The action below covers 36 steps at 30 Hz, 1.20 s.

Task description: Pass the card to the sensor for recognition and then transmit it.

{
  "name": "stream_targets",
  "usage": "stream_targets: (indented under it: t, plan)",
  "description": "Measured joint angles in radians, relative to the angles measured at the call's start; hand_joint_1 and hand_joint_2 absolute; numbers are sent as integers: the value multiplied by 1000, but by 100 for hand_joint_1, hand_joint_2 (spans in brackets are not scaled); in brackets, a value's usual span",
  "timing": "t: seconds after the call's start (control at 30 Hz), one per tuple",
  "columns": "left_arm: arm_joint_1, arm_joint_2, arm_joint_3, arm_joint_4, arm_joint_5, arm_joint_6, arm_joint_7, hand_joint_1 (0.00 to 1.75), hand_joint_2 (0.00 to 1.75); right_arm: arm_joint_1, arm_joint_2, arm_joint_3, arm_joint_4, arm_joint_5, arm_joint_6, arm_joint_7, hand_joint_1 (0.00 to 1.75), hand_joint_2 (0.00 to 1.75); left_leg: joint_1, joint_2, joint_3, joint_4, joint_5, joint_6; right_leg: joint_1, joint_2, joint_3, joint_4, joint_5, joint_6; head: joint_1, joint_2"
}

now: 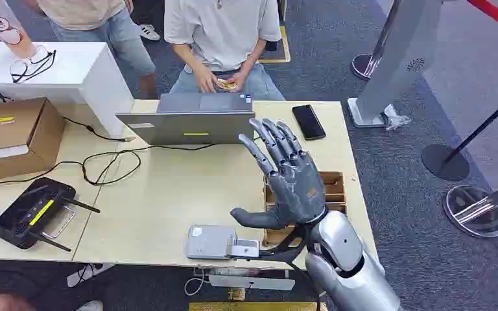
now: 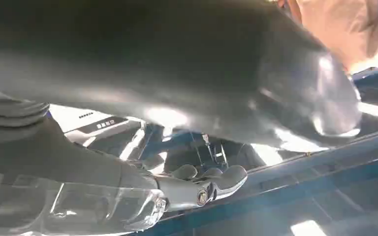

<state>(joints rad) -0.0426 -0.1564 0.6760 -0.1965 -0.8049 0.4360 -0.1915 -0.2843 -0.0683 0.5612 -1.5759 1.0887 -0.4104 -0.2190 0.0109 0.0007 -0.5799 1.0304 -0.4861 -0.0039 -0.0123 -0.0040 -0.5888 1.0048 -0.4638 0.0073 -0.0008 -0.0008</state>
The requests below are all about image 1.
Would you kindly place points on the pale shoe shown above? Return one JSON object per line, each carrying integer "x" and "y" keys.
{"x": 91, "y": 306}

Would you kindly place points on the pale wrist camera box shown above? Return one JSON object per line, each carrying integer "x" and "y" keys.
{"x": 245, "y": 249}

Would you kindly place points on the white striped sneaker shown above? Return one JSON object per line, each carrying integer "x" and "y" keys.
{"x": 149, "y": 32}

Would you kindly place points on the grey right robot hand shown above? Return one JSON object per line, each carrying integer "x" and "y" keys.
{"x": 294, "y": 184}

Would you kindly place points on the standing person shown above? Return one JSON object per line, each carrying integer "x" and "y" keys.
{"x": 81, "y": 13}

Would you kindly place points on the black smartphone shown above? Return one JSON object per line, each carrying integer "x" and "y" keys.
{"x": 309, "y": 122}

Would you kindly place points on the small snack packet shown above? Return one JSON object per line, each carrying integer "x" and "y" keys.
{"x": 226, "y": 85}

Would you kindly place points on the grey laptop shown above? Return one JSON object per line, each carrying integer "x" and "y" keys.
{"x": 189, "y": 126}

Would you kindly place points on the black remote controller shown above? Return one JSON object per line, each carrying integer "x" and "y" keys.
{"x": 25, "y": 214}

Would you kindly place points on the black-rimmed eyeglasses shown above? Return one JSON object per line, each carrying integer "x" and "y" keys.
{"x": 19, "y": 68}

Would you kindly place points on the seated person's right hand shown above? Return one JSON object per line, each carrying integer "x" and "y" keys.
{"x": 206, "y": 79}

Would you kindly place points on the gold floor plate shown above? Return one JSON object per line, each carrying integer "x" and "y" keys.
{"x": 253, "y": 307}

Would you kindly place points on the seated person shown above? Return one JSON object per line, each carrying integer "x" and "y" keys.
{"x": 219, "y": 30}

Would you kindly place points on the wooden card box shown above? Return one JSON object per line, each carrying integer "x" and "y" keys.
{"x": 332, "y": 186}

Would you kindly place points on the black stanchion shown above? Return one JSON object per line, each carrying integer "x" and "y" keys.
{"x": 445, "y": 162}

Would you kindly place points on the seated person's left hand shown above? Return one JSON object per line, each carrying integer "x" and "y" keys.
{"x": 237, "y": 80}

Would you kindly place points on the white power strip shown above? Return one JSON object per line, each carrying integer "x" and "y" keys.
{"x": 249, "y": 283}

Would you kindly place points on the brown cardboard box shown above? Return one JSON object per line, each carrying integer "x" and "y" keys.
{"x": 17, "y": 141}

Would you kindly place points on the grey kiosk stand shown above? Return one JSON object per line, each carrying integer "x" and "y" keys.
{"x": 399, "y": 64}

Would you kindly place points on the drink cup with snowman print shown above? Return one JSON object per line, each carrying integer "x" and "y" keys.
{"x": 8, "y": 34}

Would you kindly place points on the crumpled clear plastic wrap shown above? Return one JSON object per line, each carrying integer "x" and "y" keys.
{"x": 397, "y": 122}

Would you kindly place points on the white cabinet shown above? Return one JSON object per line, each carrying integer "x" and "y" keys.
{"x": 81, "y": 73}

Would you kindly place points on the chrome stanchion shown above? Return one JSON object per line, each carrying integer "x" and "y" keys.
{"x": 363, "y": 66}

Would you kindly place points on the grey flat card reader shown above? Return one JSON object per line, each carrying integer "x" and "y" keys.
{"x": 210, "y": 242}

